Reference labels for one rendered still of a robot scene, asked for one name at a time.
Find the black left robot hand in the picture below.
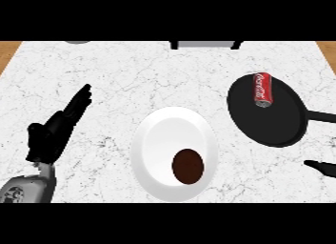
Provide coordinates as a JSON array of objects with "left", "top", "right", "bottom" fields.
[{"left": 24, "top": 83, "right": 94, "bottom": 165}]

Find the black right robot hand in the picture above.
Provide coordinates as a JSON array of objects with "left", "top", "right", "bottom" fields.
[{"left": 303, "top": 159, "right": 336, "bottom": 181}]

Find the black frying pan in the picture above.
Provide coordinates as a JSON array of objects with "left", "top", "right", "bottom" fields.
[{"left": 228, "top": 72, "right": 336, "bottom": 149}]

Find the white oval plate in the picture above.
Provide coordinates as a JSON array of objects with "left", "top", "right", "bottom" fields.
[{"left": 130, "top": 106, "right": 220, "bottom": 203}]

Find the red soda can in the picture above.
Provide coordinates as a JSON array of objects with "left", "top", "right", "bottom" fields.
[{"left": 253, "top": 71, "right": 275, "bottom": 109}]

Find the dark brown can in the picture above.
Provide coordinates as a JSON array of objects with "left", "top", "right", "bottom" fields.
[{"left": 170, "top": 148, "right": 206, "bottom": 185}]

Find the grey appliance with black legs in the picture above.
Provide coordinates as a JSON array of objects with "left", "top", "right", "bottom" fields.
[{"left": 169, "top": 41, "right": 245, "bottom": 51}]

